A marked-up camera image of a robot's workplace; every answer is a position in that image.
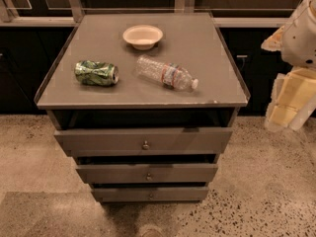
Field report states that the grey bottom drawer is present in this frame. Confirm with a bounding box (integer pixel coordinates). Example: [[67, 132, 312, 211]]
[[92, 183, 208, 203]]

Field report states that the grey top drawer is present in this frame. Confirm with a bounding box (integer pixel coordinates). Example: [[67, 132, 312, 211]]
[[54, 127, 232, 157]]

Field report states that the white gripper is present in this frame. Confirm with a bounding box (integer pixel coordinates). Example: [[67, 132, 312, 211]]
[[261, 13, 316, 132]]

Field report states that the clear plastic water bottle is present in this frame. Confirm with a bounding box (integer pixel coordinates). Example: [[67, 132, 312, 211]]
[[135, 55, 198, 91]]

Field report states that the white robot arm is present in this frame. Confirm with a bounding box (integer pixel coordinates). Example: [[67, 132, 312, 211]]
[[261, 0, 316, 132]]

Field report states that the white paper bowl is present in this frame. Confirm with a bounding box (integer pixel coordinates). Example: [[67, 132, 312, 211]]
[[122, 25, 163, 50]]

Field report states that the grey drawer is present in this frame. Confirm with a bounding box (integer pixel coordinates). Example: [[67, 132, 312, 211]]
[[54, 127, 232, 157], [76, 155, 217, 184], [92, 183, 208, 203]]

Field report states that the crushed green soda can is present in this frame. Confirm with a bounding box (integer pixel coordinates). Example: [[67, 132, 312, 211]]
[[74, 60, 119, 87]]

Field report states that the grey drawer cabinet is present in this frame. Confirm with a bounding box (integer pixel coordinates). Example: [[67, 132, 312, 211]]
[[34, 12, 251, 203]]

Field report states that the metal window frame rail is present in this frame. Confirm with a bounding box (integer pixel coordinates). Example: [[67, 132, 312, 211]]
[[1, 0, 303, 28]]

